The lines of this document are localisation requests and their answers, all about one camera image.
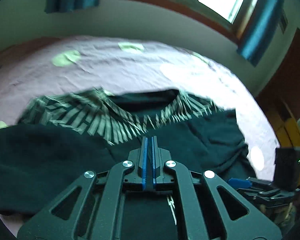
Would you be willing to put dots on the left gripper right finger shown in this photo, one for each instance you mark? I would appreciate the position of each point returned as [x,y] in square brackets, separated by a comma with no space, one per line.
[206,207]

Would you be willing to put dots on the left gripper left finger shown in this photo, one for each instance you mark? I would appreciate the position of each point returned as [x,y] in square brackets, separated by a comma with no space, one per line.
[92,206]

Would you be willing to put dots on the black patterned sweater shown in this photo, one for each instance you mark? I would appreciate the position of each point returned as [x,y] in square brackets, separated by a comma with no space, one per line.
[58,138]

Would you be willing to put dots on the teal curtain right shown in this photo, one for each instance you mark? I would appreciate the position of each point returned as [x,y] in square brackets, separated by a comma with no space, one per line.
[260,30]

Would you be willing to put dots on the brown wooden door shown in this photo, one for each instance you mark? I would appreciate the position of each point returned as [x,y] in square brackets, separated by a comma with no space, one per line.
[280,98]

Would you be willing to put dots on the black camera box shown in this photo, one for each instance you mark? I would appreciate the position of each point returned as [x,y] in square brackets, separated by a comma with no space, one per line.
[287,168]

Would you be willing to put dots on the pink dotted bed sheet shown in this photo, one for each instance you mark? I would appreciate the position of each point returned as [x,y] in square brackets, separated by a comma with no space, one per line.
[54,66]

